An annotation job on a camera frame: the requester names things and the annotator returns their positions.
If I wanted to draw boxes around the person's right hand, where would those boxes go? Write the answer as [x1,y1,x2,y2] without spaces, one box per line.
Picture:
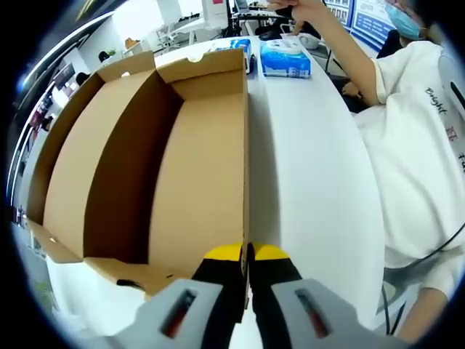
[267,0,310,36]

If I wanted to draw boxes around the light blue wet wipes pack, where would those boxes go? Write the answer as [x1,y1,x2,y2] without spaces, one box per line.
[259,39,312,79]

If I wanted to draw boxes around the blue soft tissue packet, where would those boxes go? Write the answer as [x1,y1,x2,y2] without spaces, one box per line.
[209,37,254,76]

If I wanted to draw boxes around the person in white shirt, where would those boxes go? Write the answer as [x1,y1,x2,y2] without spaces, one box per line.
[354,39,465,292]

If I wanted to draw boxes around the black cable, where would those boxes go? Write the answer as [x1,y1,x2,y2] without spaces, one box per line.
[381,225,465,335]

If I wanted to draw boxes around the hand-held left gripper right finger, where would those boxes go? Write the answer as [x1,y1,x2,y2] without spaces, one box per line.
[249,244,408,349]

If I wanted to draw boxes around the white chest device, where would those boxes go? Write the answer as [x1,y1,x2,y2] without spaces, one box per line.
[437,54,465,106]

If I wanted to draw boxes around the blue face mask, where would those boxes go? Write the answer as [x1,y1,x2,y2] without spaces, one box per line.
[384,0,422,39]

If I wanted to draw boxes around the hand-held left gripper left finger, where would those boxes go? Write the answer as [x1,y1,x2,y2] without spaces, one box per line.
[108,244,248,349]

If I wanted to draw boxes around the brown cardboard shoe box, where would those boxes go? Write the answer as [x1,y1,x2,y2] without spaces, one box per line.
[27,47,251,302]

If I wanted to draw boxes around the group of white office chairs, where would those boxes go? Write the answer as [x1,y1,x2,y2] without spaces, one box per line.
[155,20,204,47]

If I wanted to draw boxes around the person's head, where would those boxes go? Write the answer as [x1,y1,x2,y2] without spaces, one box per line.
[384,0,448,43]

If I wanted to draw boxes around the blue white wall poster board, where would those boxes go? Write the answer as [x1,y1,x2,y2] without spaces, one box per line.
[325,0,397,48]

